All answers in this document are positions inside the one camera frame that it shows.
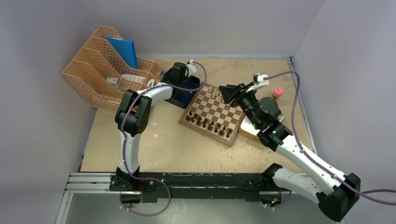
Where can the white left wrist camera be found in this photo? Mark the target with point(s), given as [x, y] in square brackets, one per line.
[192, 67]

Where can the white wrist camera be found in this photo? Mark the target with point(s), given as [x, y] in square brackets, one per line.
[192, 67]
[260, 80]

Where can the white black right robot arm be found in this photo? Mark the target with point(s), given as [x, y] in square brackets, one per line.
[331, 189]

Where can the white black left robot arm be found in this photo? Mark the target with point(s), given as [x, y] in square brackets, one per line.
[133, 113]

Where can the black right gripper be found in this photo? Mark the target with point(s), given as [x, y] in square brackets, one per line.
[227, 92]

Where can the dark blue tray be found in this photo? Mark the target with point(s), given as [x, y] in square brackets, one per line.
[182, 98]

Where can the wooden chess board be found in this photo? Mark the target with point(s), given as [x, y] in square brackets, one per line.
[207, 115]

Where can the peach plastic file organizer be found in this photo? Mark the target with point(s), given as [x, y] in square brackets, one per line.
[97, 61]

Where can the gold metal tin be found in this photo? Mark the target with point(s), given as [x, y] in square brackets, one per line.
[248, 131]

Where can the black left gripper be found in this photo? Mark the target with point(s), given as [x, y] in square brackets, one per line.
[166, 75]

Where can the blue folder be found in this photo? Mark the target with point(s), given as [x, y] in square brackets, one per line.
[126, 50]

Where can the grey box red label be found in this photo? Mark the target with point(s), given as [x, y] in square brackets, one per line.
[115, 83]

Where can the white stapler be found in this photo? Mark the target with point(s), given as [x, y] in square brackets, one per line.
[151, 83]

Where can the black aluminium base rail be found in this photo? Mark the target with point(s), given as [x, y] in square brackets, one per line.
[251, 187]

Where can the pink capped small bottle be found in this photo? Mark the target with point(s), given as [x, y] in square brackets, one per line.
[277, 93]

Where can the white paper pack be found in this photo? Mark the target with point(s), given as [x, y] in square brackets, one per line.
[133, 78]

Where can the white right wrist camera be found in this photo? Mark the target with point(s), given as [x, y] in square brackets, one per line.
[260, 80]

